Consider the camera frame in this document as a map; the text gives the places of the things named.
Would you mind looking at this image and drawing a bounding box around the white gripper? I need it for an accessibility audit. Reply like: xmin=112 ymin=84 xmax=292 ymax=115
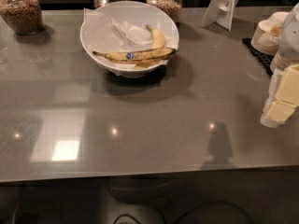
xmin=260 ymin=64 xmax=299 ymax=128

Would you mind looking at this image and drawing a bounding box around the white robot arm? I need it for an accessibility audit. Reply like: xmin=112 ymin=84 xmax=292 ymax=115
xmin=260 ymin=3 xmax=299 ymax=128

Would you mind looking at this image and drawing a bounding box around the short yellow banana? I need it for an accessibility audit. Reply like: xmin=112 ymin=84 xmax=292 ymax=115
xmin=146 ymin=24 xmax=166 ymax=49

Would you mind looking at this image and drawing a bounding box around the white bowl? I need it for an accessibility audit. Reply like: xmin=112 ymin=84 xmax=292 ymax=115
xmin=79 ymin=0 xmax=180 ymax=79

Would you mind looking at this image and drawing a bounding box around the black mesh mat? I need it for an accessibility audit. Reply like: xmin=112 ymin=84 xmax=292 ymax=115
xmin=242 ymin=38 xmax=273 ymax=77

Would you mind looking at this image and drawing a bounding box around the stack of paper bowls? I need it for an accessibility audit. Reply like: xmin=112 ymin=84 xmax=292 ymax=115
xmin=250 ymin=11 xmax=288 ymax=56

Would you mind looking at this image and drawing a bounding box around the white folded card stand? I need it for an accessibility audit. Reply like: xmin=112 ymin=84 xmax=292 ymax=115
xmin=201 ymin=0 xmax=239 ymax=31

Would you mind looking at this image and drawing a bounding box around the right glass jar of grains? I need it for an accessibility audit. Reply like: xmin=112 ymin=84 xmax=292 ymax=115
xmin=145 ymin=0 xmax=182 ymax=23

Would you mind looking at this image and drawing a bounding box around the glass jar of grains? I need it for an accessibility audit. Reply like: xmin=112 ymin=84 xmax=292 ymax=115
xmin=0 ymin=0 xmax=43 ymax=35
xmin=145 ymin=0 xmax=182 ymax=23

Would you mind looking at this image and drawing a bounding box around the left glass jar of grains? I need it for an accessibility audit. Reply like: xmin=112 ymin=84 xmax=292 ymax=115
xmin=0 ymin=0 xmax=43 ymax=35

